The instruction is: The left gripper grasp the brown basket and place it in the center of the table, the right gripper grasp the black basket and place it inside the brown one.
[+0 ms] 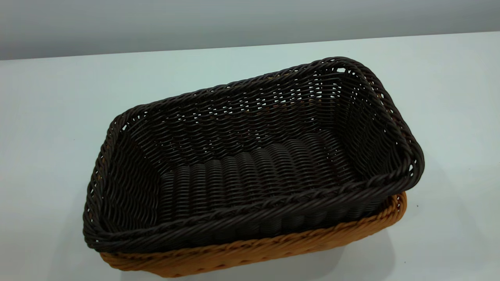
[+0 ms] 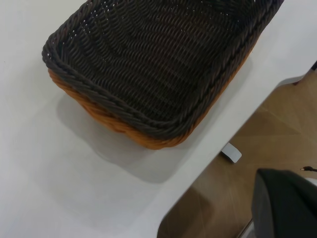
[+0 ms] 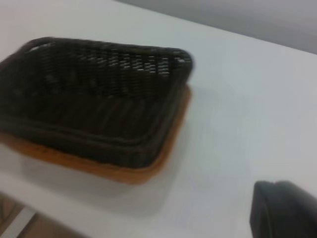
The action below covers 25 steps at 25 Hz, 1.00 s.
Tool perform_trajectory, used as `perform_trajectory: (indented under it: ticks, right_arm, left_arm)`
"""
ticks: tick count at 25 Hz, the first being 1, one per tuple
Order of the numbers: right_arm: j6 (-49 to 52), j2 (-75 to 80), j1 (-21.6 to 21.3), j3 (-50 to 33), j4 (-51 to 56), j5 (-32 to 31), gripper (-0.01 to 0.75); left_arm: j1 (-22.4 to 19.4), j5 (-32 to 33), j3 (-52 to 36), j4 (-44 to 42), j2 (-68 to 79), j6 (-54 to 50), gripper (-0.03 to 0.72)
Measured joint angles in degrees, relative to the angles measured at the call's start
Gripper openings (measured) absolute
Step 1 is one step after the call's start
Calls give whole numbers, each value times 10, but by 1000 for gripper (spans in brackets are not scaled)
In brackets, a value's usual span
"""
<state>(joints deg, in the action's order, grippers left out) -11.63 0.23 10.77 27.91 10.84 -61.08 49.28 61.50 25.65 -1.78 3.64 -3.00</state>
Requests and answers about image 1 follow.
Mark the dark brown wicker basket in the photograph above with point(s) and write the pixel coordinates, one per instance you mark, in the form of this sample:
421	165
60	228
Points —
242	175

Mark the light brown wicker basket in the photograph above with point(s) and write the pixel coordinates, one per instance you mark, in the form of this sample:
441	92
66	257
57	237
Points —
234	258

